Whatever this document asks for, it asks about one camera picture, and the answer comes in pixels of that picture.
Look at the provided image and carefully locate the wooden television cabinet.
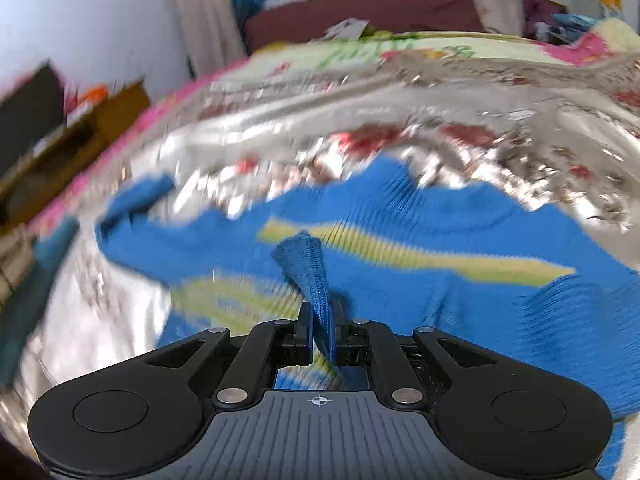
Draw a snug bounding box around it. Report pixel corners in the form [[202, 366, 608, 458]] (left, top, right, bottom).
[[0, 80, 152, 233]]

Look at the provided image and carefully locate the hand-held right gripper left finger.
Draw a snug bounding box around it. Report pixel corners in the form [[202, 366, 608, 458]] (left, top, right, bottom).
[[144, 302, 316, 409]]

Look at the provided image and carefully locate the blue cloth by curtain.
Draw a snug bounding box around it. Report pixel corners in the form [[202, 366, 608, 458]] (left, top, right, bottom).
[[229, 0, 266, 36]]

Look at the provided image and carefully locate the maroon headboard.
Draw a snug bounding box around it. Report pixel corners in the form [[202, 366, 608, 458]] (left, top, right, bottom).
[[245, 0, 501, 53]]

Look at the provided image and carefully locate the silver embroidered bedspread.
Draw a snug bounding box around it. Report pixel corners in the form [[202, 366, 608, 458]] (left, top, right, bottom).
[[0, 50, 640, 480]]

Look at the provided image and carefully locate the blue sweater with yellow stripes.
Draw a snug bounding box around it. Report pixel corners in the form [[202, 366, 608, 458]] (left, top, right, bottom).
[[95, 155, 640, 480]]

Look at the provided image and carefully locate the black television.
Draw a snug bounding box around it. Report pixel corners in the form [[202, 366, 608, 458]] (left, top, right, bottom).
[[0, 60, 67, 177]]

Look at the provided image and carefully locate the pile of mixed clothes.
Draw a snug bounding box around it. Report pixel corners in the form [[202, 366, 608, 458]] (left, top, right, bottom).
[[521, 0, 601, 45]]

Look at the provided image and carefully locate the white paper sheet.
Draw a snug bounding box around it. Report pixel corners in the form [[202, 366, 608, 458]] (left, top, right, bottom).
[[324, 18, 369, 42]]

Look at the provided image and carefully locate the cream and pink floral blanket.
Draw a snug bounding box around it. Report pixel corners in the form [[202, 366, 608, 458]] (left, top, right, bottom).
[[30, 17, 640, 231]]

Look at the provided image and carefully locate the orange item on cabinet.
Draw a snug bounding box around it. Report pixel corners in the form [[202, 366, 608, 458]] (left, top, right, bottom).
[[74, 85, 109, 107]]

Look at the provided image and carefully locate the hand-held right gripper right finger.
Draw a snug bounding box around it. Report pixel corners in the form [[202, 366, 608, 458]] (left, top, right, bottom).
[[331, 299, 502, 410]]

